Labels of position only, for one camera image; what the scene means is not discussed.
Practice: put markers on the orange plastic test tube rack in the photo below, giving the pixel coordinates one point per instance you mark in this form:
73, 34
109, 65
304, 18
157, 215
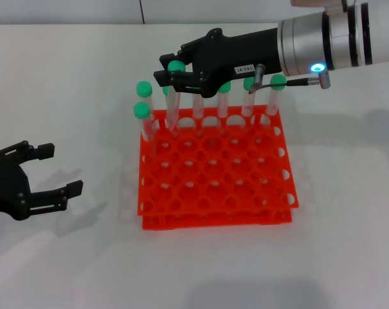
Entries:
197, 223

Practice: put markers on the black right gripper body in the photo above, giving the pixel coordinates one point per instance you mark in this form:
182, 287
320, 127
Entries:
232, 51

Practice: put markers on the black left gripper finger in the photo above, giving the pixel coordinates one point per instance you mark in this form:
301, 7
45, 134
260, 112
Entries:
46, 151
73, 188

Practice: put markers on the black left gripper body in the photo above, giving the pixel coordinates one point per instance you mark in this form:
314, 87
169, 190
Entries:
7, 183

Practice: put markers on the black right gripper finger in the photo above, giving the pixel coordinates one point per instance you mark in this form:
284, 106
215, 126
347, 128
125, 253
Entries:
168, 58
163, 78

